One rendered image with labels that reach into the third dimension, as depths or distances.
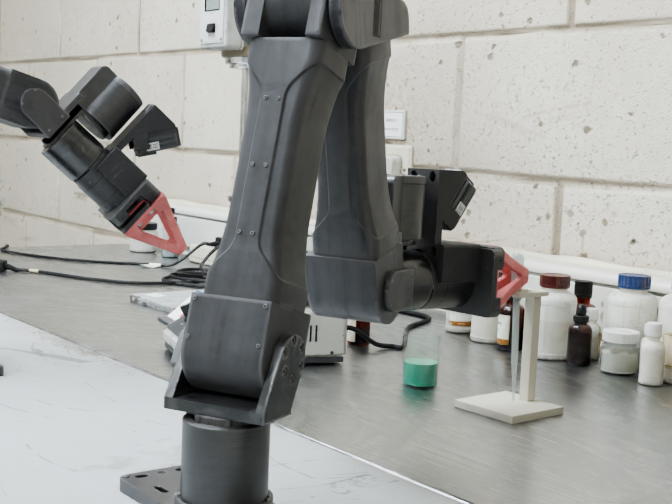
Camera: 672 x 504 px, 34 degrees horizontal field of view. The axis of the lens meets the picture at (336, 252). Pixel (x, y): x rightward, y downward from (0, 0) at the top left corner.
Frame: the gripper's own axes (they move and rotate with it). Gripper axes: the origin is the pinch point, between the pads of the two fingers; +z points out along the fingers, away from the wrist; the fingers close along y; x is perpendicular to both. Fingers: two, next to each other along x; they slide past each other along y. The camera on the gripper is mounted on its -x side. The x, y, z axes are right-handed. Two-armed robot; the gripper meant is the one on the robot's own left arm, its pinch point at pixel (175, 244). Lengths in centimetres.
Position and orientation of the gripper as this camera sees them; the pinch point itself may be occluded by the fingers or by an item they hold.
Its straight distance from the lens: 138.5
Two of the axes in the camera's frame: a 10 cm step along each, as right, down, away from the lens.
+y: -3.5, -1.5, 9.2
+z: 6.6, 6.6, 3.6
